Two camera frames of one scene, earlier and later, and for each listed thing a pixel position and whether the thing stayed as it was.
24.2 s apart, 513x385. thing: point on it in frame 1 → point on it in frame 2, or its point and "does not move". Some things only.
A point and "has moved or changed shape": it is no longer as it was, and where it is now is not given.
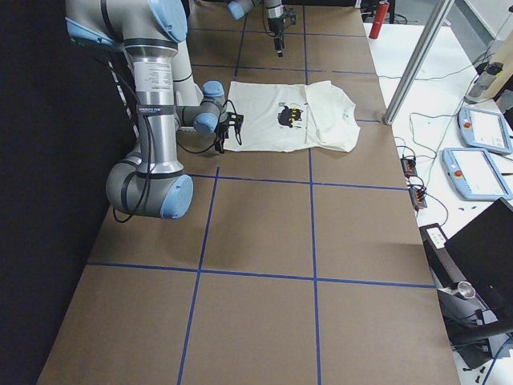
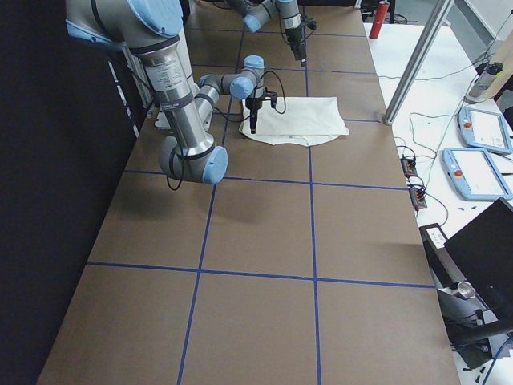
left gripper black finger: (279, 45) → (300, 54)
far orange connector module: (409, 163) does not move
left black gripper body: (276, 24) → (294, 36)
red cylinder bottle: (381, 10) does not move
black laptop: (483, 251) does not move
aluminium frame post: (417, 60) does not move
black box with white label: (444, 270) does not move
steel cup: (466, 289) does not move
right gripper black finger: (219, 145) → (253, 125)
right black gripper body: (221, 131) → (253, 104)
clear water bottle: (483, 81) does not move
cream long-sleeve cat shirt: (286, 117) has moved or changed shape
